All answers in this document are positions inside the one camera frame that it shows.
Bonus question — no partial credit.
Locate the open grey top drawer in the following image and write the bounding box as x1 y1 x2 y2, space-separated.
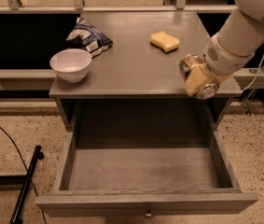
36 126 257 217

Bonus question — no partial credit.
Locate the grey wooden cabinet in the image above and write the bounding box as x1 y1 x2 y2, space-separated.
49 11 241 148

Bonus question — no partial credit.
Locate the yellow sponge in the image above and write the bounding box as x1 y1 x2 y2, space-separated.
150 31 180 53

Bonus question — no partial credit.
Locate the black metal stand leg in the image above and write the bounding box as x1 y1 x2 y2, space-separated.
10 146 44 224

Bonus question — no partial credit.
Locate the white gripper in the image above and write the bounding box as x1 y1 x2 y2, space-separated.
185 33 255 97

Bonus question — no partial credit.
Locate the black floor cable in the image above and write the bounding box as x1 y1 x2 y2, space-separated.
0 118 49 224

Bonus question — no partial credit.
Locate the white ceramic bowl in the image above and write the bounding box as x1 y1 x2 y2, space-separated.
49 49 92 83

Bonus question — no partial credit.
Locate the white hanging cable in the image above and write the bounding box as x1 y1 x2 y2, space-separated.
241 39 264 92

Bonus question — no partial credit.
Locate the blue white chip bag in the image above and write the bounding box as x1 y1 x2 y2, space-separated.
65 17 113 57

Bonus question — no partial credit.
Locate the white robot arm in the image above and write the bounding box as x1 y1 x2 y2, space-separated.
179 0 264 99

